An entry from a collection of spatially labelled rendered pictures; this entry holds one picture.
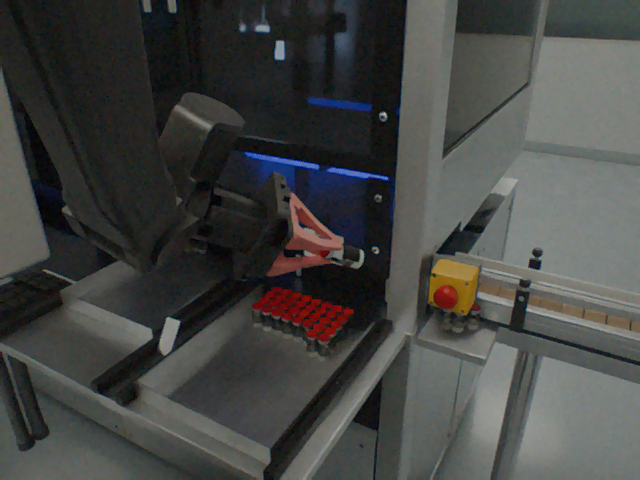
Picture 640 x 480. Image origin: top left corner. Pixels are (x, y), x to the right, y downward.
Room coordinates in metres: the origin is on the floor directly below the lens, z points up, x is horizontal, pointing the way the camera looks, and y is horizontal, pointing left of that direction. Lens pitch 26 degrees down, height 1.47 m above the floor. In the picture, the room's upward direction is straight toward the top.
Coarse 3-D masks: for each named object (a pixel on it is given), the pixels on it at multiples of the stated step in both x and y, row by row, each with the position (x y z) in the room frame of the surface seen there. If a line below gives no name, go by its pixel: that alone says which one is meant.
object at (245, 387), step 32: (256, 288) 0.90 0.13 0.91; (224, 320) 0.81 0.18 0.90; (192, 352) 0.73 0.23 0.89; (224, 352) 0.74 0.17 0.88; (256, 352) 0.74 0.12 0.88; (288, 352) 0.74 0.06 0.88; (352, 352) 0.71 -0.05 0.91; (160, 384) 0.65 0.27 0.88; (192, 384) 0.66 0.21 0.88; (224, 384) 0.66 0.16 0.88; (256, 384) 0.66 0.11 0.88; (288, 384) 0.66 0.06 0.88; (320, 384) 0.66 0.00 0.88; (192, 416) 0.56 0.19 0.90; (224, 416) 0.58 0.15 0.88; (256, 416) 0.59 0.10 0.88; (288, 416) 0.59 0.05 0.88; (256, 448) 0.51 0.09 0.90
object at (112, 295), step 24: (120, 264) 1.02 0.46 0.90; (168, 264) 1.06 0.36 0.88; (192, 264) 1.06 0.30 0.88; (216, 264) 1.06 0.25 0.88; (72, 288) 0.91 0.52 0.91; (96, 288) 0.95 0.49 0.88; (120, 288) 0.96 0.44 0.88; (144, 288) 0.96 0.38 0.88; (168, 288) 0.96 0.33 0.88; (192, 288) 0.96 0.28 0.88; (216, 288) 0.92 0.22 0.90; (96, 312) 0.84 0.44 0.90; (120, 312) 0.86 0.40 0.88; (144, 312) 0.86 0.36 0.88; (168, 312) 0.86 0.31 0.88; (144, 336) 0.77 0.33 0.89
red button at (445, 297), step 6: (438, 288) 0.75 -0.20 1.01; (444, 288) 0.74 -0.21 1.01; (450, 288) 0.74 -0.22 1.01; (438, 294) 0.74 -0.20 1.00; (444, 294) 0.73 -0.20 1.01; (450, 294) 0.73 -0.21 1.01; (456, 294) 0.74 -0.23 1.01; (438, 300) 0.74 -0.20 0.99; (444, 300) 0.73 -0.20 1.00; (450, 300) 0.73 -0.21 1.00; (456, 300) 0.73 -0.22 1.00; (438, 306) 0.74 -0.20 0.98; (444, 306) 0.73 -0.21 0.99; (450, 306) 0.73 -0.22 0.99
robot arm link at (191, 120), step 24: (192, 96) 0.46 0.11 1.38; (168, 120) 0.42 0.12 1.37; (192, 120) 0.41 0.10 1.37; (216, 120) 0.43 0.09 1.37; (240, 120) 0.46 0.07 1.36; (168, 144) 0.41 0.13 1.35; (192, 144) 0.41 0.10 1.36; (216, 144) 0.43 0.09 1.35; (168, 168) 0.41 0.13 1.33; (192, 168) 0.41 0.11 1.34; (216, 168) 0.44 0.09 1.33; (192, 192) 0.41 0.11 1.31; (192, 216) 0.41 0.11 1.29; (168, 240) 0.36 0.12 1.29
